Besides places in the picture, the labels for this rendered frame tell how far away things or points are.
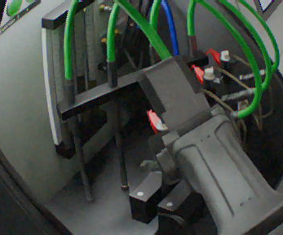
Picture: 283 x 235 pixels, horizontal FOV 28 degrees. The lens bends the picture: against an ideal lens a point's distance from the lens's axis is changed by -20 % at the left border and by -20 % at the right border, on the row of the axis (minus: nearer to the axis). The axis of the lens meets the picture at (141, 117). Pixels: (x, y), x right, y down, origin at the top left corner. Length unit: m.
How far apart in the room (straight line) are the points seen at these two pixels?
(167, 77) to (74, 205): 0.74
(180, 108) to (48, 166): 0.71
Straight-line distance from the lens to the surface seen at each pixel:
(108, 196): 1.43
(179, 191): 1.22
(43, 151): 1.35
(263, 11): 1.50
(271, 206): 0.35
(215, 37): 1.37
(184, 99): 0.70
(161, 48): 0.85
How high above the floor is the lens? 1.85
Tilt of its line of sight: 39 degrees down
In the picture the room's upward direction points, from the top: 5 degrees counter-clockwise
